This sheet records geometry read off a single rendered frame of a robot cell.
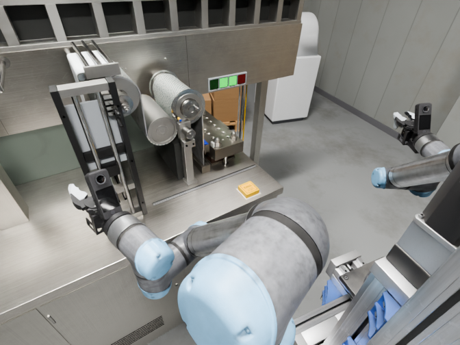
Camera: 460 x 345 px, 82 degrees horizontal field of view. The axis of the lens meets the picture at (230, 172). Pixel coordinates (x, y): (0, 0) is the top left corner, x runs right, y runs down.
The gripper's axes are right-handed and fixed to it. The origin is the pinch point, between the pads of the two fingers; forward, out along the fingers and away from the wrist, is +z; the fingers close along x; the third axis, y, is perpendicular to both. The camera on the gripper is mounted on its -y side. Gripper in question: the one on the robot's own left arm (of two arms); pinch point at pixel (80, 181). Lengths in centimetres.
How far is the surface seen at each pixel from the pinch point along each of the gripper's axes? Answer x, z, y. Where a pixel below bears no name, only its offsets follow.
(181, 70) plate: 69, 40, -14
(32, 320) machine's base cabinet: -21, 7, 51
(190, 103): 47.7, 9.4, -10.4
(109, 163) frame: 13.7, 11.4, 4.8
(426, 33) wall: 354, -19, -42
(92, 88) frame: 11.3, 9.0, -21.1
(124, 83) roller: 26.2, 18.8, -18.1
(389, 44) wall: 373, 14, -25
